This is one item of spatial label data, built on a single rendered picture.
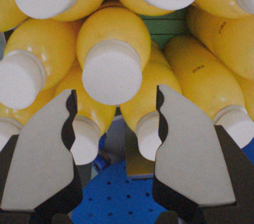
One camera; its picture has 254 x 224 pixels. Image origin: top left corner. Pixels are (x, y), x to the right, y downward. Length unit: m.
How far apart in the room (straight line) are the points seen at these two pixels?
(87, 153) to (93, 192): 0.19
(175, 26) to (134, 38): 0.19
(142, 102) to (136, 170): 0.13
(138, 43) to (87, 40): 0.04
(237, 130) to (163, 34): 0.21
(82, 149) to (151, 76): 0.09
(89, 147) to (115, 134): 0.23
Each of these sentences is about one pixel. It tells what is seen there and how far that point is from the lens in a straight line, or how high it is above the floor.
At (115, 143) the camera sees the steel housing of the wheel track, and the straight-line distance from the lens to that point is 0.42.
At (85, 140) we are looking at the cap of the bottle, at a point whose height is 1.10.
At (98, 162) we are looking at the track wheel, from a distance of 0.39.
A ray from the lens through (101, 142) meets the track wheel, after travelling 0.34.
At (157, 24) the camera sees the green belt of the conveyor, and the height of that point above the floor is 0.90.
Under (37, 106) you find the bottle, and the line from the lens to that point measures 0.22.
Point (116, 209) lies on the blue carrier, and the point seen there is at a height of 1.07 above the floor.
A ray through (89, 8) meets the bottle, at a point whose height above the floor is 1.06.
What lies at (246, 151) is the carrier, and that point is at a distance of 0.85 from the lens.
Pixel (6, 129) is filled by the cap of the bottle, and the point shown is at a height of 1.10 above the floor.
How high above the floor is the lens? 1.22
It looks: 58 degrees down
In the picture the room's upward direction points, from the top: 175 degrees clockwise
